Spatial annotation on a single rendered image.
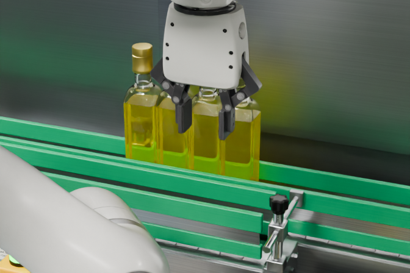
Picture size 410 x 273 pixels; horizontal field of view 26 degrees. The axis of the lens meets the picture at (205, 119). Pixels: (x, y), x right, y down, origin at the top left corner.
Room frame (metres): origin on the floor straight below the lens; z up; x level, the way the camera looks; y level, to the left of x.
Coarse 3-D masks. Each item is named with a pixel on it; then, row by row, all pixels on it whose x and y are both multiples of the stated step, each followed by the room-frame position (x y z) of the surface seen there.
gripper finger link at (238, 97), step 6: (234, 96) 1.01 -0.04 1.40; (240, 96) 1.00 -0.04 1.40; (234, 102) 1.01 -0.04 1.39; (240, 102) 1.00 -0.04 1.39; (222, 108) 1.01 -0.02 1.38; (234, 108) 1.02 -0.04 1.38; (222, 114) 1.00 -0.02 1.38; (228, 114) 1.01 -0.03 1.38; (234, 114) 1.02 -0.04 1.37; (222, 120) 1.00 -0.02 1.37; (228, 120) 1.01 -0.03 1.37; (234, 120) 1.02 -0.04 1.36; (222, 126) 1.00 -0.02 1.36; (228, 126) 1.01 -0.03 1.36; (234, 126) 1.02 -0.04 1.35; (222, 132) 1.00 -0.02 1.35; (228, 132) 1.02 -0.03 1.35; (222, 138) 1.00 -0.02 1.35
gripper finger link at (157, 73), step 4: (160, 60) 1.04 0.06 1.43; (156, 64) 1.05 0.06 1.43; (160, 64) 1.04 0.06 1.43; (156, 68) 1.05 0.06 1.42; (160, 68) 1.04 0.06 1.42; (152, 72) 1.05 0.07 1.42; (156, 72) 1.05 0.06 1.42; (160, 72) 1.04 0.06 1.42; (152, 76) 1.05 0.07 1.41; (156, 76) 1.05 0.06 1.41; (160, 76) 1.04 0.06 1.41; (164, 76) 1.04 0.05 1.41; (156, 80) 1.05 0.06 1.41; (160, 80) 1.04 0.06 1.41; (164, 80) 1.04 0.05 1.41; (168, 80) 1.04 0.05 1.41; (172, 84) 1.04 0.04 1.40
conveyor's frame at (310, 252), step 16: (304, 240) 1.24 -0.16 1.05; (0, 256) 1.32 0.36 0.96; (176, 256) 1.20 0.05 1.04; (192, 256) 1.20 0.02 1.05; (208, 256) 1.19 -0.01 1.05; (304, 256) 1.22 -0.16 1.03; (320, 256) 1.21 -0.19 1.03; (336, 256) 1.21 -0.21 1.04; (352, 256) 1.20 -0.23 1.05; (368, 256) 1.19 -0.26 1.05; (384, 256) 1.19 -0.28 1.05; (176, 272) 1.20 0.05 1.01; (192, 272) 1.19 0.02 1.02; (208, 272) 1.18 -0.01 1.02; (224, 272) 1.17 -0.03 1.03; (240, 272) 1.16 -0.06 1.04; (256, 272) 1.15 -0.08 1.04; (304, 272) 1.22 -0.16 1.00; (320, 272) 1.21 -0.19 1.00; (336, 272) 1.20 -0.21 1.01; (352, 272) 1.20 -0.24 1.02; (368, 272) 1.19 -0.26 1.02; (384, 272) 1.18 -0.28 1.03; (400, 272) 1.17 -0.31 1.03
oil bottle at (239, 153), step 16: (240, 112) 1.30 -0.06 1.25; (256, 112) 1.32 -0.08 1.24; (240, 128) 1.30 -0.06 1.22; (256, 128) 1.32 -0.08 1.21; (224, 144) 1.31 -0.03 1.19; (240, 144) 1.30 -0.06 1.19; (256, 144) 1.32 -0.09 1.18; (224, 160) 1.31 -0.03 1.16; (240, 160) 1.30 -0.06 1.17; (256, 160) 1.32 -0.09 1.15; (240, 176) 1.30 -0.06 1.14; (256, 176) 1.32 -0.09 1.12
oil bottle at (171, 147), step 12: (168, 96) 1.35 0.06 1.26; (192, 96) 1.37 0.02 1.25; (156, 108) 1.35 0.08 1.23; (168, 108) 1.35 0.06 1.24; (156, 120) 1.35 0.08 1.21; (168, 120) 1.35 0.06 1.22; (156, 132) 1.36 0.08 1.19; (168, 132) 1.35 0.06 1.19; (156, 144) 1.36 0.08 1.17; (168, 144) 1.35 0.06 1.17; (180, 144) 1.34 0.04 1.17; (168, 156) 1.35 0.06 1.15; (180, 156) 1.34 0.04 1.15
